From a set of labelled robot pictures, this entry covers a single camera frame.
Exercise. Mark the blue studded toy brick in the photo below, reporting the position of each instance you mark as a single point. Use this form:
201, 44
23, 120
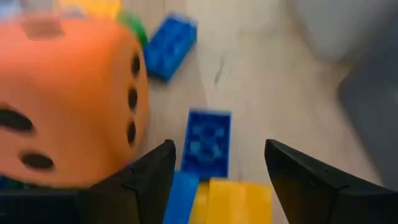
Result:
169, 46
206, 146

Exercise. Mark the green toy block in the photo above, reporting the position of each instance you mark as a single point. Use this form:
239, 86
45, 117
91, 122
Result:
135, 28

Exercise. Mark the orange foam die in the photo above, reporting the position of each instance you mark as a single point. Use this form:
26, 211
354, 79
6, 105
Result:
77, 93

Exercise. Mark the blue toy block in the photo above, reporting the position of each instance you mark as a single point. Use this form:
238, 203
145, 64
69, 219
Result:
182, 199

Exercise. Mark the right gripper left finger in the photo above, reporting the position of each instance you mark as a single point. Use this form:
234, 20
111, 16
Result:
146, 193

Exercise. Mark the white plastic bin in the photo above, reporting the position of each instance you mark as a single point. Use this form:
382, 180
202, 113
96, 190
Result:
335, 28

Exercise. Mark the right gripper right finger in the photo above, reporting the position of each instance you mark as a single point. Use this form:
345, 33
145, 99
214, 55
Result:
311, 199

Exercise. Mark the yellow toy block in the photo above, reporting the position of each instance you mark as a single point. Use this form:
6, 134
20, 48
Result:
236, 202
93, 7

